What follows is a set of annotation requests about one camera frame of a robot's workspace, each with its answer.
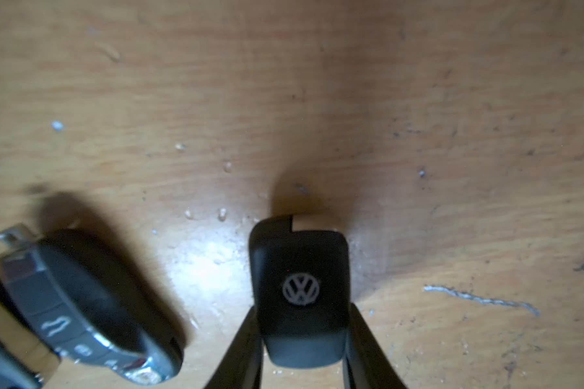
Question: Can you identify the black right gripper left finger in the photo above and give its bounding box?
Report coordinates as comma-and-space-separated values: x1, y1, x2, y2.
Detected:
204, 307, 264, 389

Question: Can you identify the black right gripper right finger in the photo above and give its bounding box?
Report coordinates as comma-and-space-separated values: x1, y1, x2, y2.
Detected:
342, 303, 407, 389

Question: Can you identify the black VW car key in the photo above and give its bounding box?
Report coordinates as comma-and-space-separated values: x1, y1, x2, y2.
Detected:
248, 214, 351, 369

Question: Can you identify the black silver Porsche key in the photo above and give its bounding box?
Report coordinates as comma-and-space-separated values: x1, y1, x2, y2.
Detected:
0, 224, 183, 386

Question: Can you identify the black three-button car key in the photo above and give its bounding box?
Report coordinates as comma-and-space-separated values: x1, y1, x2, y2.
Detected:
0, 342, 42, 389

